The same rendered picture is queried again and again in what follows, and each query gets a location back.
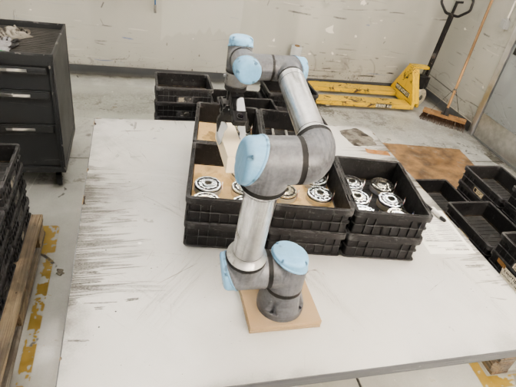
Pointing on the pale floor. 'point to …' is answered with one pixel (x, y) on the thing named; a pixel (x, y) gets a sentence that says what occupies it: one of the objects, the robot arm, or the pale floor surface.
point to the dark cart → (38, 97)
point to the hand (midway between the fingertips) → (229, 143)
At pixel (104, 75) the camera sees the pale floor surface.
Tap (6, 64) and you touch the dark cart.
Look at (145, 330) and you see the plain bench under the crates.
